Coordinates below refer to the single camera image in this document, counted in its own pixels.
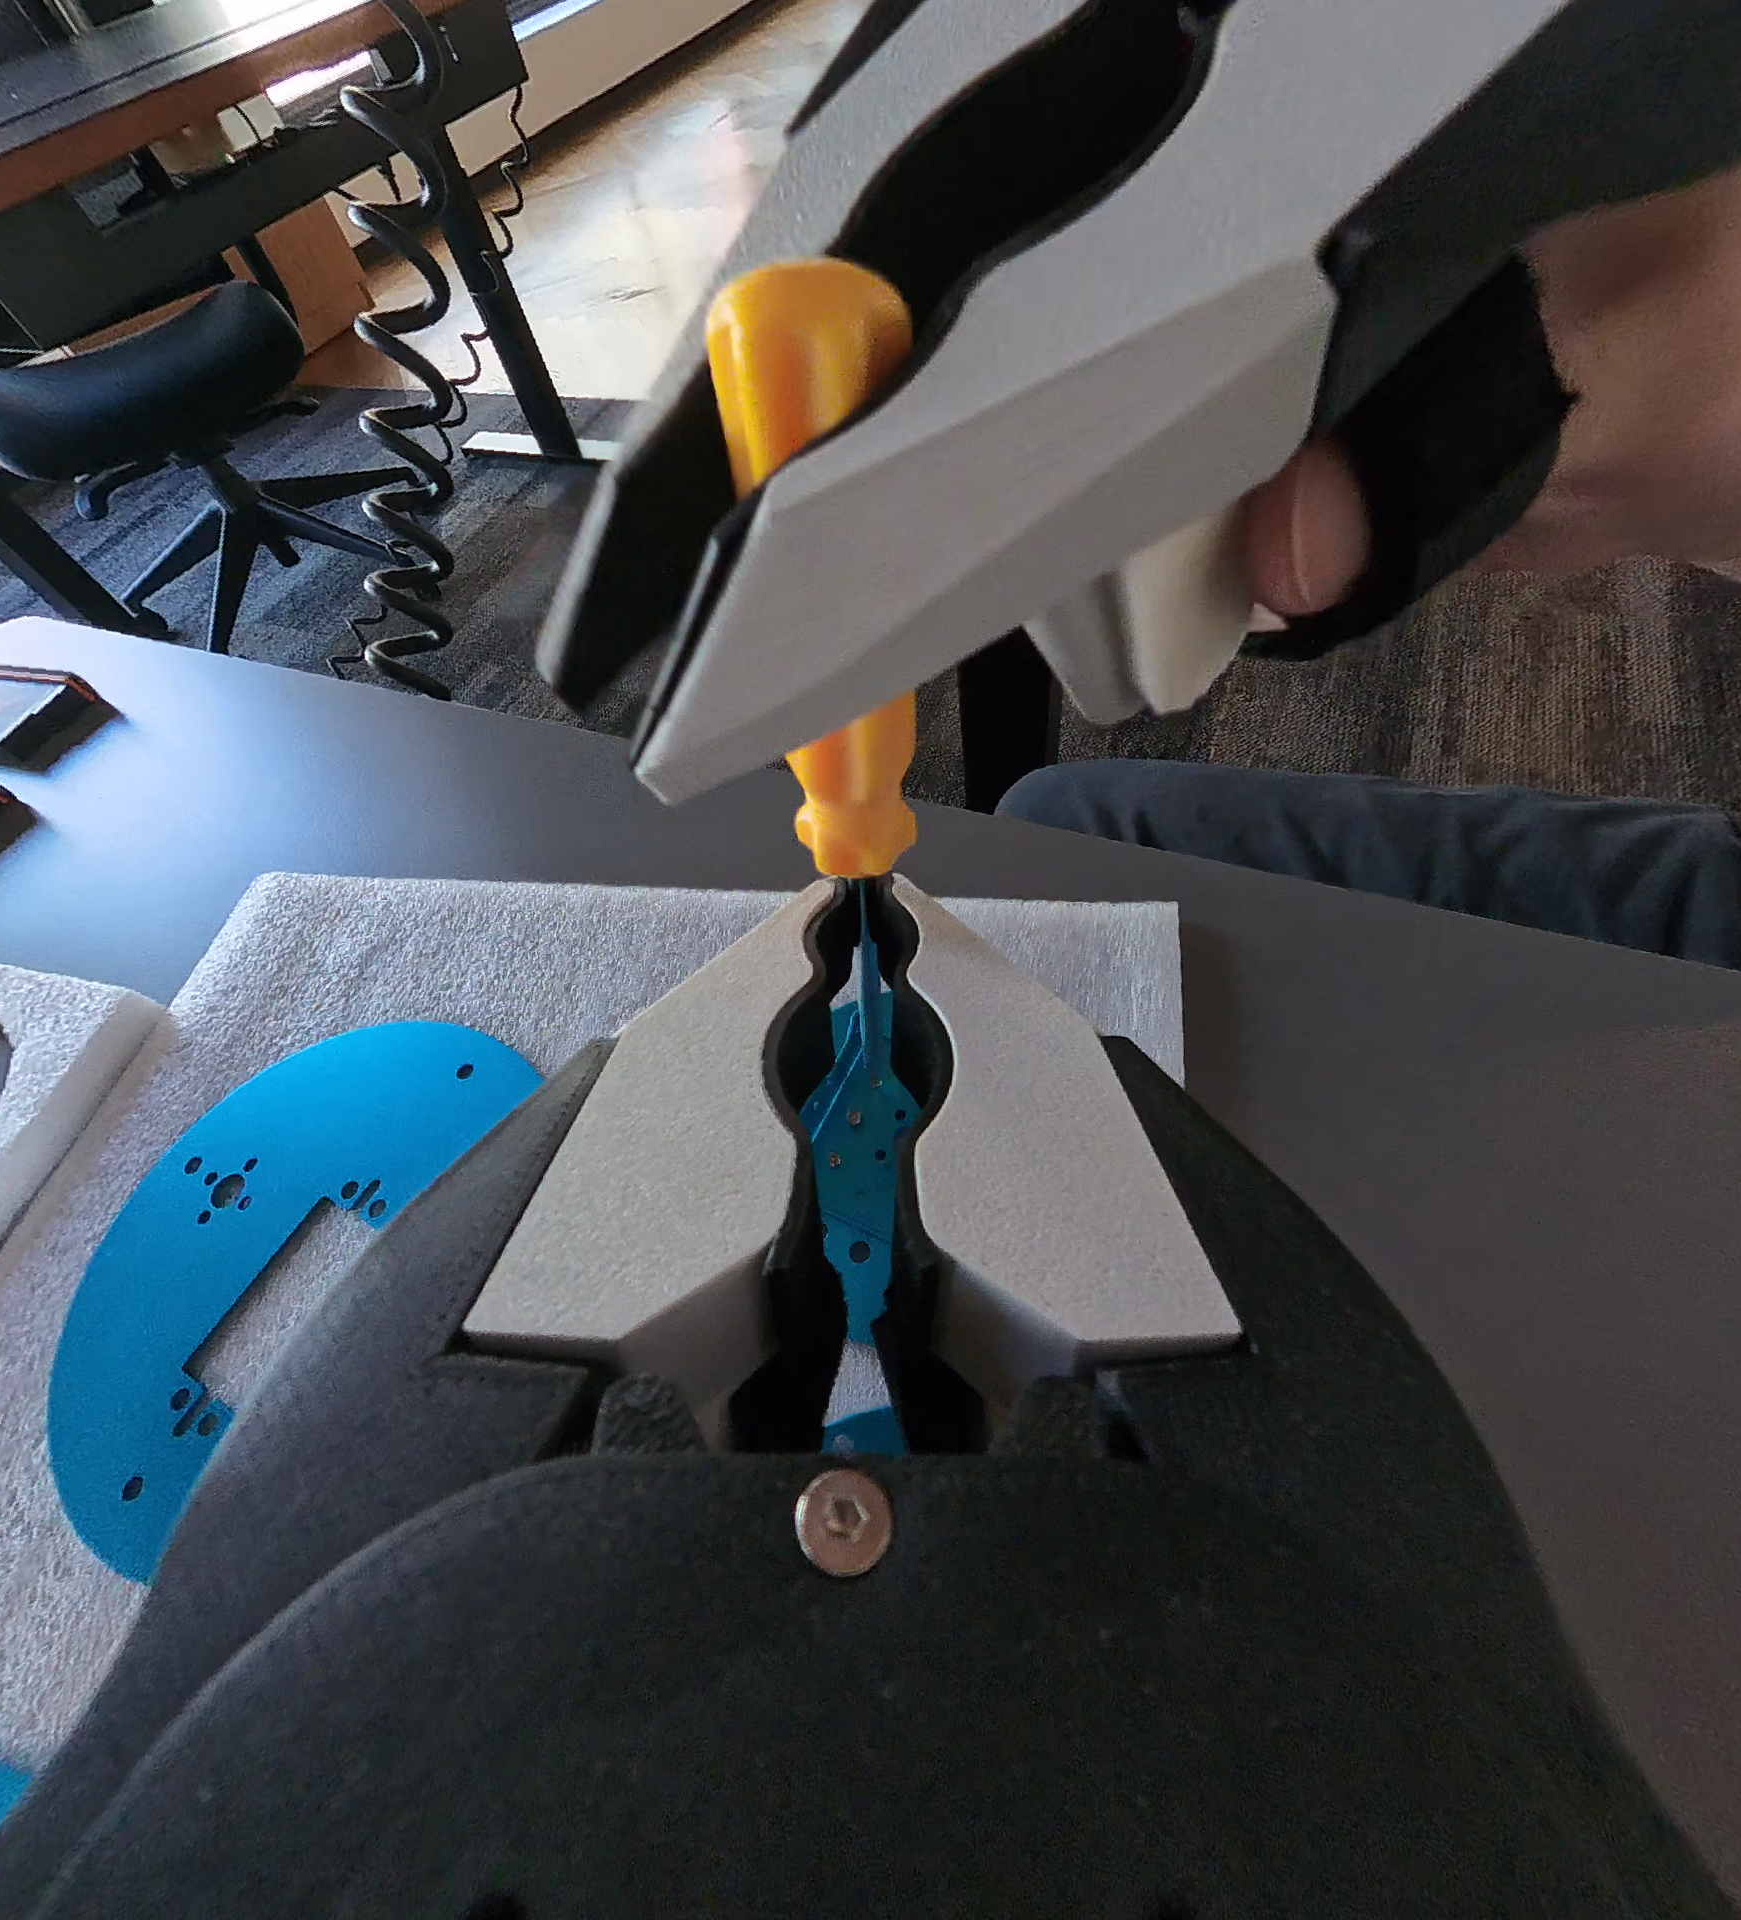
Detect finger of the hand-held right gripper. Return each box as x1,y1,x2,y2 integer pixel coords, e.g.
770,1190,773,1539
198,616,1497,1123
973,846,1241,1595
536,0,1205,718
635,0,1578,804

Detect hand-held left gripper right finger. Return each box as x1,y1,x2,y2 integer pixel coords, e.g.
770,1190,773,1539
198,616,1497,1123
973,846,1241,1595
882,882,1246,1454

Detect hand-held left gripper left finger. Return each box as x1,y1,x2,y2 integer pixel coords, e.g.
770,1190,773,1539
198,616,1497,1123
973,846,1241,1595
462,882,843,1454

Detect blue perforated mounting disc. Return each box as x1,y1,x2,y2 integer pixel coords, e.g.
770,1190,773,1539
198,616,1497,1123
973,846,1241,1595
794,1001,921,1334

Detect yellow handled screwdriver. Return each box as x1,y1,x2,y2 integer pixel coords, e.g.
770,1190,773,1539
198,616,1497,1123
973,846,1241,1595
705,257,921,1086

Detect blue metal bracket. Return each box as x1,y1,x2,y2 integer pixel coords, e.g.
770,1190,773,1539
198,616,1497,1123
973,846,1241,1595
847,900,904,1089

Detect person's right hand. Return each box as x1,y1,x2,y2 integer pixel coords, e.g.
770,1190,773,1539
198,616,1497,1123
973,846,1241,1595
1226,133,1741,623

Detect white foam sheet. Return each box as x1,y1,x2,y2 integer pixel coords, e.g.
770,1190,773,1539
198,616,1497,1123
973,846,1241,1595
0,870,1187,1920

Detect dark pants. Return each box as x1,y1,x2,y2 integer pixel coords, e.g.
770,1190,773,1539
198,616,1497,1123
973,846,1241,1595
992,759,1741,983

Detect blue disc with rectangular cutout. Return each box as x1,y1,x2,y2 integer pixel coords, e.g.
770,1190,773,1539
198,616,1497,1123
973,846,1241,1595
49,1020,548,1584

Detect small brown cardboard box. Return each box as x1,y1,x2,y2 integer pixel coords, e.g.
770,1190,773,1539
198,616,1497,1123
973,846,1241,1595
277,202,376,353

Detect black saddle stool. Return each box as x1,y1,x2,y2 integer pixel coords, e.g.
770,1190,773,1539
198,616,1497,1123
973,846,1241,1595
0,282,445,653

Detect black desk leg frame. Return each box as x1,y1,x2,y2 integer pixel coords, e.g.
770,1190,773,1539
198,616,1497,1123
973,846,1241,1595
957,660,1067,816

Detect white foam frame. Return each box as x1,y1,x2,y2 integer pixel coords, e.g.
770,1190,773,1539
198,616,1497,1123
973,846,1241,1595
0,944,166,1352

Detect thin black coiled cable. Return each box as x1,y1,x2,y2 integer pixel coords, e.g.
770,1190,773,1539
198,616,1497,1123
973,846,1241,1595
323,592,415,680

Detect thick black coiled cable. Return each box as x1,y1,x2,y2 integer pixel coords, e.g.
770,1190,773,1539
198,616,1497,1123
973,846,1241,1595
336,0,458,700

